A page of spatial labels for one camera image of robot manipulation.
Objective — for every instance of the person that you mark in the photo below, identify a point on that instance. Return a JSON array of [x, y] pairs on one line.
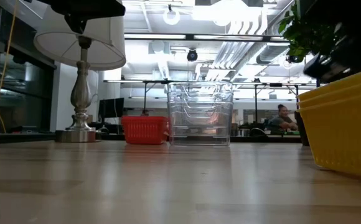
[[145, 112], [280, 121]]

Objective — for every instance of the round white ceiling light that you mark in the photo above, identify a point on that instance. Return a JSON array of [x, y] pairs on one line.
[[171, 22]]

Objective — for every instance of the red plastic mesh basket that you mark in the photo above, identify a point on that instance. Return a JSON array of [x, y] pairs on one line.
[[144, 133]]

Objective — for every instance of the black overhead camera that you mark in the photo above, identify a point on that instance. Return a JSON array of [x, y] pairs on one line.
[[192, 55]]

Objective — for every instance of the clear plastic bin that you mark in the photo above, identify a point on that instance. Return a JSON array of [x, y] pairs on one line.
[[199, 137], [174, 87], [174, 96]]

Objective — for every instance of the yellow plastic mesh basket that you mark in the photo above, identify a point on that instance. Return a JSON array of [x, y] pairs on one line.
[[354, 94], [348, 140], [354, 81]]

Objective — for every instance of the green plant in black pot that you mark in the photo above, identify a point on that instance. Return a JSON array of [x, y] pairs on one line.
[[302, 34]]

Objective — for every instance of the black computer monitor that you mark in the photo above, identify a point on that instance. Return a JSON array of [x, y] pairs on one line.
[[111, 108]]

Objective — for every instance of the white shade silver table lamp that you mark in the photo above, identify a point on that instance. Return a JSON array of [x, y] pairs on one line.
[[81, 93]]

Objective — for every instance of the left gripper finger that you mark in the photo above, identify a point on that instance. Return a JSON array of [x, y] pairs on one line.
[[72, 20], [81, 23]]

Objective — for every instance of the black overhead crossbar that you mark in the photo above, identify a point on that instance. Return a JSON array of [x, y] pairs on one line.
[[190, 37]]

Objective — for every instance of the black framed background table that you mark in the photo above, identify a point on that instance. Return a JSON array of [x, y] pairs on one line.
[[145, 93], [255, 102]]

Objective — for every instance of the black table edge rail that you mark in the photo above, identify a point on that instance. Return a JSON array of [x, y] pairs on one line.
[[28, 137]]

